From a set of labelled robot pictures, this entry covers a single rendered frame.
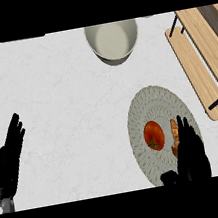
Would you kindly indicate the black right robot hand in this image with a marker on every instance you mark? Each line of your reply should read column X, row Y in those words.
column 191, row 154

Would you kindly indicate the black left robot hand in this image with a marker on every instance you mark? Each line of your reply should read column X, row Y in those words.
column 9, row 159

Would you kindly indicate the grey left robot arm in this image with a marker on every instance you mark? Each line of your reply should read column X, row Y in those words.
column 6, row 205

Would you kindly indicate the golden brown croissant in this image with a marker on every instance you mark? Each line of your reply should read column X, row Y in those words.
column 175, row 135

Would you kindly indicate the grey round woven placemat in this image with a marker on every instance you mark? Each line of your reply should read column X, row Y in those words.
column 149, row 114

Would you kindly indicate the wooden tiered shelf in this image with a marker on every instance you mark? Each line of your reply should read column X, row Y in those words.
column 204, row 63

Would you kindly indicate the red tomato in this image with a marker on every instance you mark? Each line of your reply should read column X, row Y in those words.
column 154, row 135

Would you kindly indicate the pale grey round pot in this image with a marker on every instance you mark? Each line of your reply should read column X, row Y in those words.
column 113, row 42

